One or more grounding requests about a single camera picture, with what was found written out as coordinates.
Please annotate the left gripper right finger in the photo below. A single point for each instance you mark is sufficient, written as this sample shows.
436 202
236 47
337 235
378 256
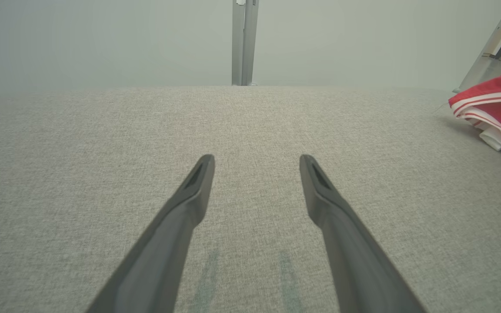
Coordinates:
355 261

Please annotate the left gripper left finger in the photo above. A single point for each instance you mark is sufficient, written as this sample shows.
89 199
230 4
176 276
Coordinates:
163 252

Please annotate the grey metal post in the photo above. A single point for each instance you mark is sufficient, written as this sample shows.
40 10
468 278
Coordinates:
244 43

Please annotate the grey metal frame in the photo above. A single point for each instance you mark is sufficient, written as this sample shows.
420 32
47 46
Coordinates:
489 56

